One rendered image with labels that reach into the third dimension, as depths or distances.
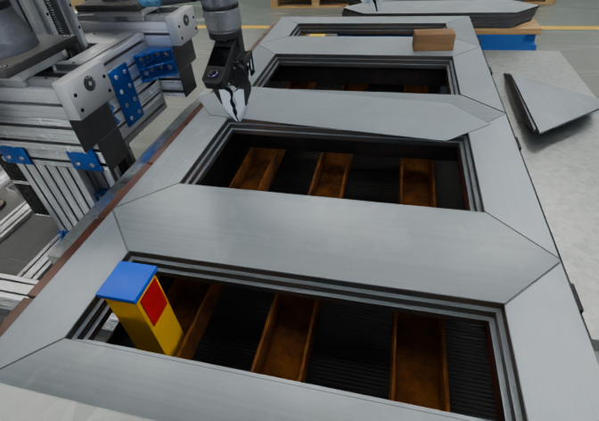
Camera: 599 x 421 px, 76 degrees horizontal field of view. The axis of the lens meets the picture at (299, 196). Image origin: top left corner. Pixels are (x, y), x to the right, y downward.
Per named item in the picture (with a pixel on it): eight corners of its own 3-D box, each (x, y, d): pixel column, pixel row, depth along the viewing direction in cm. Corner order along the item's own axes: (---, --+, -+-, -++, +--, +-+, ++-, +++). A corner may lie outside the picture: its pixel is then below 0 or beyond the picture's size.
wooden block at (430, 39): (449, 44, 124) (453, 28, 121) (453, 50, 119) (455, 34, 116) (412, 45, 126) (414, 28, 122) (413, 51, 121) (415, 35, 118)
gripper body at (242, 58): (256, 75, 92) (249, 22, 85) (244, 90, 86) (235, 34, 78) (226, 74, 94) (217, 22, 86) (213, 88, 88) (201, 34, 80)
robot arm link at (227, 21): (231, 12, 75) (193, 12, 77) (235, 36, 78) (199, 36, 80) (243, 2, 81) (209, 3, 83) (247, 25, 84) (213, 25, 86)
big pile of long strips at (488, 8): (520, 2, 176) (524, -13, 172) (541, 28, 146) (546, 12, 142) (348, 4, 193) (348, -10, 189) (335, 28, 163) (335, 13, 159)
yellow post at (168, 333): (188, 343, 67) (155, 274, 55) (176, 371, 63) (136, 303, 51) (163, 338, 68) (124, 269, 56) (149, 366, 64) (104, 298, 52)
